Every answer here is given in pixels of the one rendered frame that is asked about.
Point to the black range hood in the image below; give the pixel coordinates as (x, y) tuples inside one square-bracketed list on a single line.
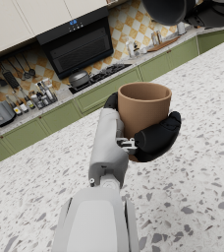
[(76, 44)]

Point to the wooden tray with bottles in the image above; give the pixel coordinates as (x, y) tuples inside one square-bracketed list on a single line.
[(161, 41)]

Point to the spice bottle rack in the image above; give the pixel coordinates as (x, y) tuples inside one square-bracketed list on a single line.
[(43, 93)]

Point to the hanging kitchen utensils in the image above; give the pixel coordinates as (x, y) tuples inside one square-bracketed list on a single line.
[(14, 74)]

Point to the cream wall cabinets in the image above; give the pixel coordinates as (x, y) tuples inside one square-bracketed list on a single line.
[(28, 19)]

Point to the brown cup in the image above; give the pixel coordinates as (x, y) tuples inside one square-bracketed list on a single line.
[(145, 108)]

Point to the grey cooking pot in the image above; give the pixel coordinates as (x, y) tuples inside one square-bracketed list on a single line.
[(79, 78)]

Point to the black gas stove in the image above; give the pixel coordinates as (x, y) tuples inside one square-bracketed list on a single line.
[(104, 75)]

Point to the grey toaster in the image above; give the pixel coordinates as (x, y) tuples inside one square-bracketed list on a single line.
[(1, 113)]

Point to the black hanging pan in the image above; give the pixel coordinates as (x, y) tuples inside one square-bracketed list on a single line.
[(169, 10)]

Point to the green base cabinets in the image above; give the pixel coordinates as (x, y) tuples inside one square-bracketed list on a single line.
[(94, 98)]

